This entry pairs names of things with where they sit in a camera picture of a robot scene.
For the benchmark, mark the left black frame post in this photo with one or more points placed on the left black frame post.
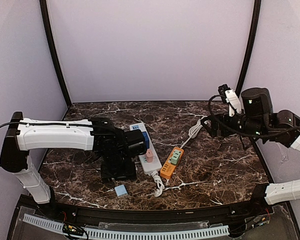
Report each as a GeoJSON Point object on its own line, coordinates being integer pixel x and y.
{"type": "Point", "coordinates": [53, 52]}

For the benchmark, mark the right black frame post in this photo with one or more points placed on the right black frame post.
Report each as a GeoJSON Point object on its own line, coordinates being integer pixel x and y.
{"type": "Point", "coordinates": [249, 46]}

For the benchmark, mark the orange power strip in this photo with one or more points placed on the orange power strip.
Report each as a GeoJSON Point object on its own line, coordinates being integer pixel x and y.
{"type": "Point", "coordinates": [168, 169]}

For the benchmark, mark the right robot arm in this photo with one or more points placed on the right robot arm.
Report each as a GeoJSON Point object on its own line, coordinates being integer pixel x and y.
{"type": "Point", "coordinates": [251, 115]}

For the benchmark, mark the white multicolour power strip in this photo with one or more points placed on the white multicolour power strip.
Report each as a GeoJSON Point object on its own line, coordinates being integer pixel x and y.
{"type": "Point", "coordinates": [156, 164]}

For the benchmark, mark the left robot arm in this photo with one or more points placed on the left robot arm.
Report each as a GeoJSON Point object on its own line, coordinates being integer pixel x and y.
{"type": "Point", "coordinates": [115, 146]}

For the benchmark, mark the light blue slotted cable duct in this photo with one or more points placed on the light blue slotted cable duct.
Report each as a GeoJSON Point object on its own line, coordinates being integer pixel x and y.
{"type": "Point", "coordinates": [94, 233]}

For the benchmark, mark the pink plug adapter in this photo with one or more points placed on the pink plug adapter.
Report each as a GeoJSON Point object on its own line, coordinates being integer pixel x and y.
{"type": "Point", "coordinates": [149, 156]}

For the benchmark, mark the light blue plug adapter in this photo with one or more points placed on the light blue plug adapter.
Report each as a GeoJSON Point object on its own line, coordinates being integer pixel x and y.
{"type": "Point", "coordinates": [121, 191]}

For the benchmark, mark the blue cube socket adapter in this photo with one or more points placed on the blue cube socket adapter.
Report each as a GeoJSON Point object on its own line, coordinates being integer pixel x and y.
{"type": "Point", "coordinates": [146, 139]}

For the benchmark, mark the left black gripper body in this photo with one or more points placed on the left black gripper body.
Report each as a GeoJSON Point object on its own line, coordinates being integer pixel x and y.
{"type": "Point", "coordinates": [118, 171]}

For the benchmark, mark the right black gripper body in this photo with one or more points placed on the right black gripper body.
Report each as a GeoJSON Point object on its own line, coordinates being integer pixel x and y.
{"type": "Point", "coordinates": [217, 125]}

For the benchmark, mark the green plug adapter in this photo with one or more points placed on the green plug adapter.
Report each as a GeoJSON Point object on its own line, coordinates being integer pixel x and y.
{"type": "Point", "coordinates": [175, 157]}

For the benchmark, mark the black frame post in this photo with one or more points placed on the black frame post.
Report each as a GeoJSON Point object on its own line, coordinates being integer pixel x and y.
{"type": "Point", "coordinates": [53, 52]}
{"type": "Point", "coordinates": [249, 46]}

